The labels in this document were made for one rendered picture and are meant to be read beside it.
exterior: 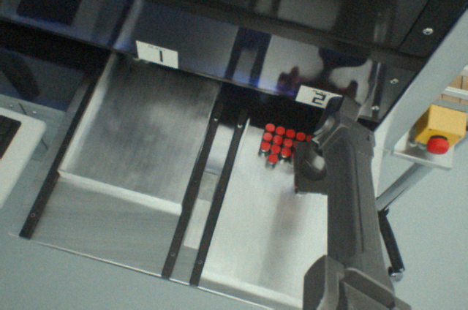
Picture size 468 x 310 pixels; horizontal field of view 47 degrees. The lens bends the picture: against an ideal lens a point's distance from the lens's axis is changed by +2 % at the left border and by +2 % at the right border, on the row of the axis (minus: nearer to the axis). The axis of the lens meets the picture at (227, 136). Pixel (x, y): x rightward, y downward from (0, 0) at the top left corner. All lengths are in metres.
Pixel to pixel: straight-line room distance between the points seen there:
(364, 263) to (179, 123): 0.68
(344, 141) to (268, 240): 0.37
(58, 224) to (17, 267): 0.95
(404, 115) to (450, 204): 1.21
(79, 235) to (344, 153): 0.57
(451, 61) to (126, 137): 0.66
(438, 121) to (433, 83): 0.14
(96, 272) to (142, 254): 0.92
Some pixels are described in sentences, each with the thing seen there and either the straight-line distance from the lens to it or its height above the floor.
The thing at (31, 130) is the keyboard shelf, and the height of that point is 0.80.
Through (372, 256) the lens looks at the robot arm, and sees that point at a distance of 0.61.
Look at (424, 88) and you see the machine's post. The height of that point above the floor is 1.14.
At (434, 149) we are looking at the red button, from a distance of 1.12.
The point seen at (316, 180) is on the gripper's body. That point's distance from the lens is 1.00.
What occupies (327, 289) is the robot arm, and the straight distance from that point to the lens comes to 0.54.
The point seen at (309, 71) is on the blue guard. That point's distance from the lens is 1.00.
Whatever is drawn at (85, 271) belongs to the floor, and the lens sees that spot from 2.00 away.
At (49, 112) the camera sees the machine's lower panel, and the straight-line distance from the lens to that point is 1.59.
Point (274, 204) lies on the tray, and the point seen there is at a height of 0.88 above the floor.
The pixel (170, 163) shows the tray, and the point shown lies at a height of 0.88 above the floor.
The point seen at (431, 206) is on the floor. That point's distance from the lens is 2.23.
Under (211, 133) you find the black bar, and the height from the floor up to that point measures 0.90.
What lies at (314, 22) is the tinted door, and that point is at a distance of 0.91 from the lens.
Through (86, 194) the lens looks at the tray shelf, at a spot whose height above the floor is 0.88.
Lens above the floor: 1.93
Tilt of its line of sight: 65 degrees down
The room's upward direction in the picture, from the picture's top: 9 degrees clockwise
